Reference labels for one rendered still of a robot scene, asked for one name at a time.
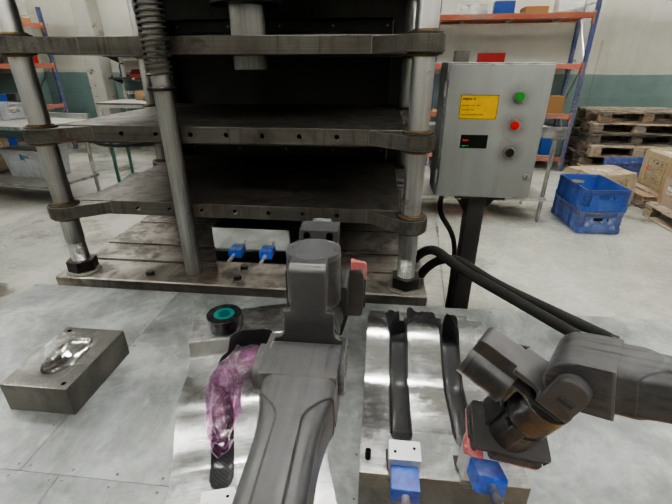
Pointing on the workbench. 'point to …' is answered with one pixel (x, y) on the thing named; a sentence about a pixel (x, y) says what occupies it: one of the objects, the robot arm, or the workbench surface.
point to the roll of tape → (224, 319)
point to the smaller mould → (66, 371)
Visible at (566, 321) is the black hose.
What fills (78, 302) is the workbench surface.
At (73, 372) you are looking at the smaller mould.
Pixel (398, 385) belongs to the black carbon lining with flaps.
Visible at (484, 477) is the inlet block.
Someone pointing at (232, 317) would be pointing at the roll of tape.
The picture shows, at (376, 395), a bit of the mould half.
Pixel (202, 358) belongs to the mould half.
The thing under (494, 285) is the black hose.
